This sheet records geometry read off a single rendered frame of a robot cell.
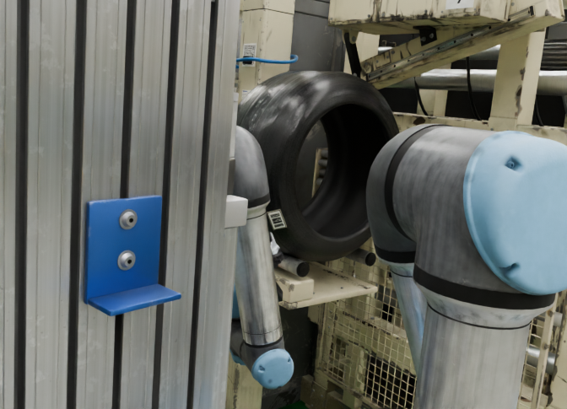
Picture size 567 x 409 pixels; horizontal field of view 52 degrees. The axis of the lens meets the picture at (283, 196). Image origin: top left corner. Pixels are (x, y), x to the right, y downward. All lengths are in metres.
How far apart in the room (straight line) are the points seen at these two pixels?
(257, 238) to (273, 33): 1.07
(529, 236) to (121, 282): 0.34
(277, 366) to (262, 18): 1.20
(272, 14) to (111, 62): 1.49
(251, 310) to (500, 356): 0.63
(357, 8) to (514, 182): 1.60
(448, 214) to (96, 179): 0.29
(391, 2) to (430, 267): 1.48
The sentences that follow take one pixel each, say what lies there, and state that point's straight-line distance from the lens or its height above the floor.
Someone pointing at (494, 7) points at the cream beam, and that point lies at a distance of 1.75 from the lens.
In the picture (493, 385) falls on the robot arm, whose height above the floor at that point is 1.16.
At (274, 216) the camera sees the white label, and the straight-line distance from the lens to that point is 1.60.
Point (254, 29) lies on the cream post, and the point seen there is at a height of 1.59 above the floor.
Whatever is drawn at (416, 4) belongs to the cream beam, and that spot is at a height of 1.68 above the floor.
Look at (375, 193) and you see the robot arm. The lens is 0.56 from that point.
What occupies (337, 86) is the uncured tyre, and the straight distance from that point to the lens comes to 1.67.
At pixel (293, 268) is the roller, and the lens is 1.68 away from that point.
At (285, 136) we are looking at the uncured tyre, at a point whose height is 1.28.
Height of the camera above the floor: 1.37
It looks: 9 degrees down
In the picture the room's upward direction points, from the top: 5 degrees clockwise
